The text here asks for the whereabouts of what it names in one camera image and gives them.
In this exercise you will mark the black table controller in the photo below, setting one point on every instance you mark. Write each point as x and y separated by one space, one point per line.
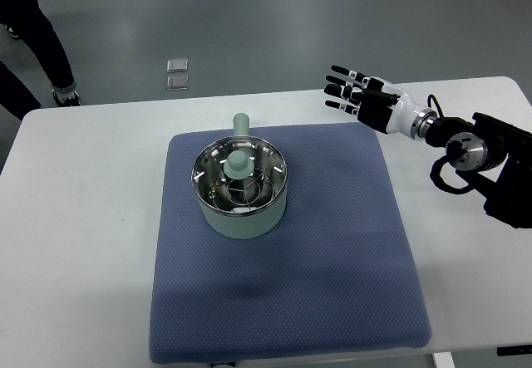
521 350

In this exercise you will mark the blue fabric mat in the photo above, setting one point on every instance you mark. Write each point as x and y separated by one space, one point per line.
335 274

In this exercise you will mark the lower floor metal plate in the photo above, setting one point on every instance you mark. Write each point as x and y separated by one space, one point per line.
177 82

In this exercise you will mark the person in dark trousers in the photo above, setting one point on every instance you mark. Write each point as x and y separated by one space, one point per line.
24 20

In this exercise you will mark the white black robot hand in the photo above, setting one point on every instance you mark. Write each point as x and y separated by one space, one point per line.
379 104

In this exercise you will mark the upper floor metal plate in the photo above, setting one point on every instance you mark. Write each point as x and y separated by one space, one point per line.
177 65

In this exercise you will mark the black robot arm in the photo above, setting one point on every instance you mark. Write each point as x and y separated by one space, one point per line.
489 156

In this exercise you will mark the glass lid with green knob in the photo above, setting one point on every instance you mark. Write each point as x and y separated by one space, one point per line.
237 157

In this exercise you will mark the wire steaming rack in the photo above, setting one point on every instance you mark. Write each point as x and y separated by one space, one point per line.
242 195

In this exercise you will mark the white table leg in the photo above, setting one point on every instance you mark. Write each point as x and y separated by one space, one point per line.
443 360

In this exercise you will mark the floor metal plate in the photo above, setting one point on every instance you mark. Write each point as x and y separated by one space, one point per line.
177 65
177 82

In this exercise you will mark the green steel pot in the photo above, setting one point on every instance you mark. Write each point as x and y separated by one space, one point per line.
243 227

